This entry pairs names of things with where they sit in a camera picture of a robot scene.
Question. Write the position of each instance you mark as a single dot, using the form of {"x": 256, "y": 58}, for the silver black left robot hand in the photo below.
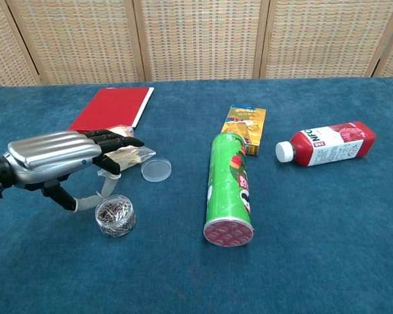
{"x": 52, "y": 153}

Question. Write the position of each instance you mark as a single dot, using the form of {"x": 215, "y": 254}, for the red notebook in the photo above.
{"x": 113, "y": 108}

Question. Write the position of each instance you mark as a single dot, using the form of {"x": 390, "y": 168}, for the clear bag of snacks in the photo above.
{"x": 132, "y": 156}

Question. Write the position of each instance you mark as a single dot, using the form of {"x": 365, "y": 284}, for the clear jar of paperclips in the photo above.
{"x": 115, "y": 217}

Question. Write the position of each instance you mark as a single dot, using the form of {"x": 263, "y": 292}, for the clear round plastic lid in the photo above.
{"x": 156, "y": 169}

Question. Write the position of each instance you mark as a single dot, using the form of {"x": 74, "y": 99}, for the green chips can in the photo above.
{"x": 227, "y": 186}

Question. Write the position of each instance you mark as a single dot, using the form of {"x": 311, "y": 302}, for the yellow carton box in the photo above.
{"x": 245, "y": 126}

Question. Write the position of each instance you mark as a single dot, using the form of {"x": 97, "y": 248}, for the blue table cloth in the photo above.
{"x": 314, "y": 245}

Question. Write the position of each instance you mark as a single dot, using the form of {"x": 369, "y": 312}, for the red juice bottle white cap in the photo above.
{"x": 334, "y": 144}

